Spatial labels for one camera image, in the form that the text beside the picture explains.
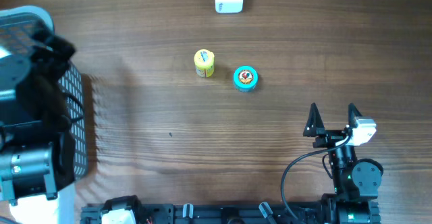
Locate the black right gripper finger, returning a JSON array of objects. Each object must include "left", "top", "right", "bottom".
[
  {"left": 348, "top": 103, "right": 362, "bottom": 128},
  {"left": 303, "top": 103, "right": 325, "bottom": 137}
]

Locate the teal tin can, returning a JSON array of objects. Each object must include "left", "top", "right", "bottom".
[{"left": 233, "top": 65, "right": 259, "bottom": 92}]

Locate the yellow cylindrical container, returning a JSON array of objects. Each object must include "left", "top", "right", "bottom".
[{"left": 194, "top": 49, "right": 215, "bottom": 78}]

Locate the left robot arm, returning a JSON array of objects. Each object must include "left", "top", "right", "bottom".
[{"left": 1, "top": 7, "right": 88, "bottom": 223}]

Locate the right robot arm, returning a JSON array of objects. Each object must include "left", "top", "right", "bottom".
[{"left": 303, "top": 103, "right": 383, "bottom": 224}]

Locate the grey plastic shopping basket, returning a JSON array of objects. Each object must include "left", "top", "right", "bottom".
[{"left": 1, "top": 5, "right": 88, "bottom": 179}]

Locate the black right camera cable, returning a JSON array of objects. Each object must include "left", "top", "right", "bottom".
[{"left": 280, "top": 134, "right": 354, "bottom": 215}]

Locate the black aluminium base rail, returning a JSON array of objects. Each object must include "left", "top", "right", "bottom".
[{"left": 80, "top": 202, "right": 382, "bottom": 224}]

